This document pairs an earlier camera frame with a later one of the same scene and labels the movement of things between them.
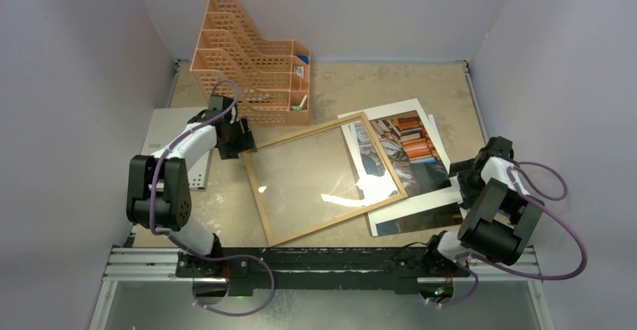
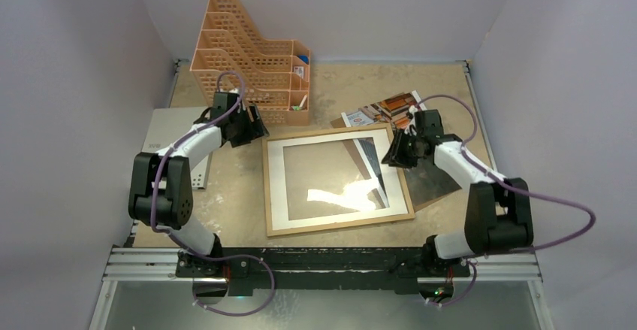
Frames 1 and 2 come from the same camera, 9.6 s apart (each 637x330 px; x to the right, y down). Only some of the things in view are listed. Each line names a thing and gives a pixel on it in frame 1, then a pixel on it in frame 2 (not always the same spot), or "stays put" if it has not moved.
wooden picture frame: (320, 177) stays put
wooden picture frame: (252, 170) -> (390, 158)
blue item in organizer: (304, 58) stays put
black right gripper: (461, 177) -> (401, 149)
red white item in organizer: (299, 70) stays put
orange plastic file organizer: (273, 77) stays put
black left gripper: (245, 142) -> (255, 129)
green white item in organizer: (297, 107) stays put
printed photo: (408, 148) -> (393, 111)
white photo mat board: (419, 204) -> (278, 186)
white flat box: (164, 124) stays put
